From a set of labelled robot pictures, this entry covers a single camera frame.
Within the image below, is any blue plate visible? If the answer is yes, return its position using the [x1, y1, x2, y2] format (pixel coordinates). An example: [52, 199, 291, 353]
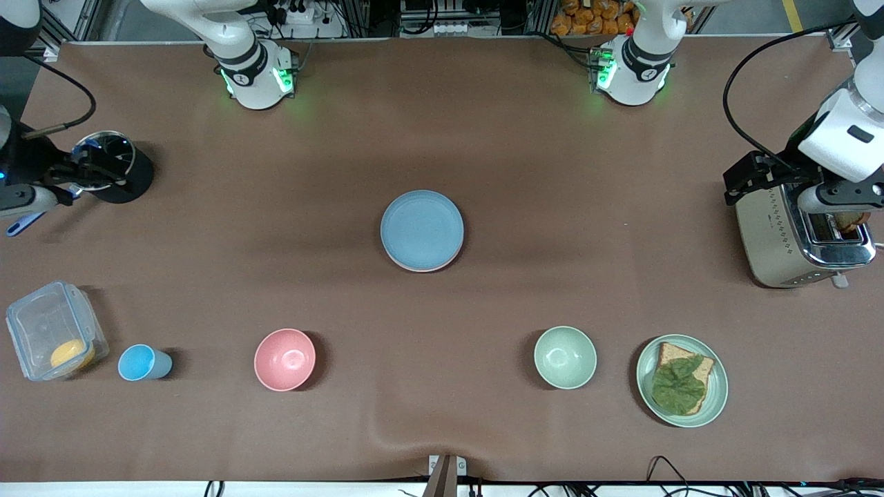
[380, 190, 465, 270]

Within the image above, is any beige chrome toaster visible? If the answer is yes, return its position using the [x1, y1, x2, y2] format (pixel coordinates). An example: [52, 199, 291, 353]
[736, 186, 876, 289]

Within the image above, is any glass pan lid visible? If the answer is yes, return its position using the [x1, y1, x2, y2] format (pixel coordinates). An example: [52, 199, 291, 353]
[73, 130, 137, 191]

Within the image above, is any black round pan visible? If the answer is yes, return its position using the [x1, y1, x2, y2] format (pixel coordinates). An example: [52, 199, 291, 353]
[88, 142, 155, 204]

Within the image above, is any clear plastic container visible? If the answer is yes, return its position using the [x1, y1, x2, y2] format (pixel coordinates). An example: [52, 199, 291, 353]
[6, 280, 110, 382]

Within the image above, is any yellow food piece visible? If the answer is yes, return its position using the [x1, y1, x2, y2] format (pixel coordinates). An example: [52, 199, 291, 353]
[50, 338, 96, 373]

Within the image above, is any blue cup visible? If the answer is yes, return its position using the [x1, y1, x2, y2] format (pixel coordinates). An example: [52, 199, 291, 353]
[117, 344, 173, 382]

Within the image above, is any bread slice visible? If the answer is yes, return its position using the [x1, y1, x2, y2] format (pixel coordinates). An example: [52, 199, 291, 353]
[653, 342, 715, 416]

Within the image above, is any green plate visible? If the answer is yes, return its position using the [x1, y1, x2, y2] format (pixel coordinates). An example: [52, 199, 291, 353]
[636, 334, 729, 429]

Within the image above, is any green lettuce leaf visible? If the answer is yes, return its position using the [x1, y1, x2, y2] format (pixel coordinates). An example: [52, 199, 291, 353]
[651, 355, 707, 416]

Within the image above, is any bag of orange buns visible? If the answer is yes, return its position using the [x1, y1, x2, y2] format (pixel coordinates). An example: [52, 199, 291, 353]
[550, 0, 640, 37]

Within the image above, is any pink bowl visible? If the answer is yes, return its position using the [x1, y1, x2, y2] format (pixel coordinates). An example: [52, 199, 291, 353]
[253, 328, 317, 392]

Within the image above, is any brown table cover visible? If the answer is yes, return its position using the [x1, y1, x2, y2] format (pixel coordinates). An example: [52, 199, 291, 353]
[0, 36, 884, 484]

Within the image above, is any green bowl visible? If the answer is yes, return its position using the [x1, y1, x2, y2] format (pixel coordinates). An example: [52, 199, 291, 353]
[533, 326, 598, 391]

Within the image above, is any white power strip with plugs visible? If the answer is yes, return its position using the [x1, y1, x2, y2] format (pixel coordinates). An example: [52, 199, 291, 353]
[275, 2, 325, 26]

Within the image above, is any beige plate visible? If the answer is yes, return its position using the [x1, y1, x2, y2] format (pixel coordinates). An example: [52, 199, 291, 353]
[388, 259, 458, 274]

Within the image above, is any brown stand pole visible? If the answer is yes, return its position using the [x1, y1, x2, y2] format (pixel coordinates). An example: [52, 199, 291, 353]
[423, 456, 458, 497]

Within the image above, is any black right camera cable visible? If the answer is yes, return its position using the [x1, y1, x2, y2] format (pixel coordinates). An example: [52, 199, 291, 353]
[22, 55, 97, 139]

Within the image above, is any black camera cable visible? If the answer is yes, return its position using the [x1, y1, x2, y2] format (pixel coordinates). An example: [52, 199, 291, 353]
[722, 19, 861, 164]
[22, 55, 97, 139]

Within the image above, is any aluminium frame profile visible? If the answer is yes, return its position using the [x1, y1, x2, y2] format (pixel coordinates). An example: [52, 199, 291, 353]
[827, 21, 864, 52]

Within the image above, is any black left camera cable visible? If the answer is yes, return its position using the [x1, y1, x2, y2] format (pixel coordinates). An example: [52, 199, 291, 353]
[722, 19, 861, 164]

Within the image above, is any black looped cable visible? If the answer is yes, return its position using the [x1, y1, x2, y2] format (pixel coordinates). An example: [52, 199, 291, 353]
[646, 456, 691, 497]

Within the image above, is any metal bracket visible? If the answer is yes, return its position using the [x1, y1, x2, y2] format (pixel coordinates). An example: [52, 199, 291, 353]
[428, 454, 468, 477]

